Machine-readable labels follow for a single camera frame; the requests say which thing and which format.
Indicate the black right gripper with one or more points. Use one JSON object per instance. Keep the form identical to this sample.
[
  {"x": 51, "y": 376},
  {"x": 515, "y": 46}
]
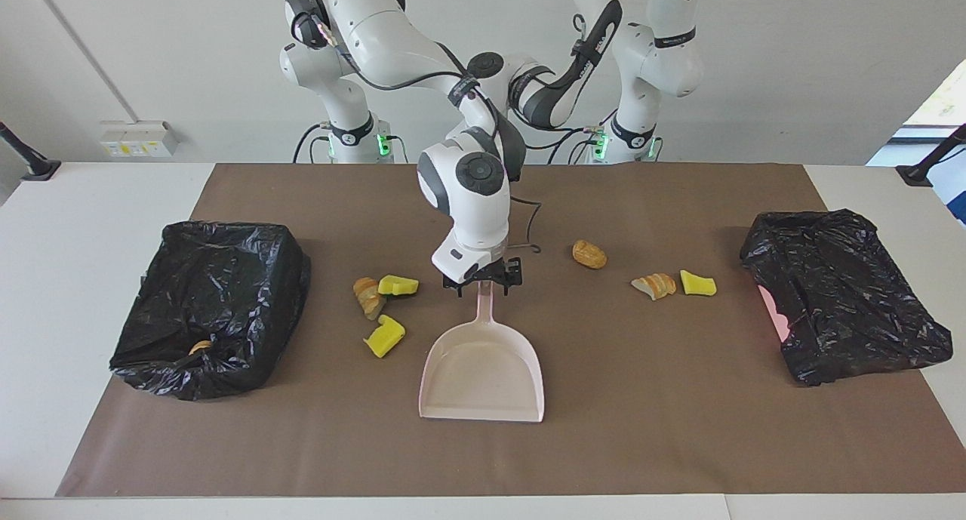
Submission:
[{"x": 490, "y": 269}]

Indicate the yellow green sponge piece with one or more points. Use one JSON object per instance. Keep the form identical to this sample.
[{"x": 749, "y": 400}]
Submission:
[
  {"x": 398, "y": 284},
  {"x": 384, "y": 337},
  {"x": 697, "y": 284}
]

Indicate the pale pink plastic dustpan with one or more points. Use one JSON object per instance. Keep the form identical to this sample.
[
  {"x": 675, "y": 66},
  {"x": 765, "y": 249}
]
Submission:
[{"x": 483, "y": 369}]

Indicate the round brown bread roll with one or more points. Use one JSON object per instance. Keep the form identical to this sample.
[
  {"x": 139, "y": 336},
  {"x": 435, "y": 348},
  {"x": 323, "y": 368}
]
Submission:
[{"x": 589, "y": 254}]

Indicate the sliced bread piece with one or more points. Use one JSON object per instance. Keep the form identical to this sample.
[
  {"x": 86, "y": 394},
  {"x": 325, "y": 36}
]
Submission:
[
  {"x": 654, "y": 286},
  {"x": 368, "y": 297}
]

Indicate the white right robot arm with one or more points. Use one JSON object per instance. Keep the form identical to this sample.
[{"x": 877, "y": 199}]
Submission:
[{"x": 460, "y": 195}]

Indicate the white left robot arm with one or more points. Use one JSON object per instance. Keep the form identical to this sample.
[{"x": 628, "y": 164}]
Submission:
[{"x": 664, "y": 60}]

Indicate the open black trash bag bin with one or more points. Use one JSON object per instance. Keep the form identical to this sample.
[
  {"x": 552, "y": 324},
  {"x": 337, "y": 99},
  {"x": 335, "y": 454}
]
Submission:
[{"x": 211, "y": 293}]

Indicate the pink bin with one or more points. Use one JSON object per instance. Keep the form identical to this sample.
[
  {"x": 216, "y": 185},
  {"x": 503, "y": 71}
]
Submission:
[{"x": 771, "y": 309}]

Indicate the crumpled black trash bag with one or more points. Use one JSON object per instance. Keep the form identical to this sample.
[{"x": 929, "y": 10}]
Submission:
[{"x": 838, "y": 293}]

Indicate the brown paper table mat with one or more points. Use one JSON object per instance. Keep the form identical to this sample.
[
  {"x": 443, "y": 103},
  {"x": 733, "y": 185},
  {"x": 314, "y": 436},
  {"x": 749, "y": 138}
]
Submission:
[{"x": 641, "y": 399}]

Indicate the small bread piece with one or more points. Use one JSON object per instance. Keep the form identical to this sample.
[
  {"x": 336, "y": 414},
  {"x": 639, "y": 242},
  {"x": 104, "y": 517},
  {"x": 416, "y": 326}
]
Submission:
[{"x": 200, "y": 346}]

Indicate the white wall socket box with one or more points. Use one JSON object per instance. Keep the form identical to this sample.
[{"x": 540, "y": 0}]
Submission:
[{"x": 136, "y": 137}]

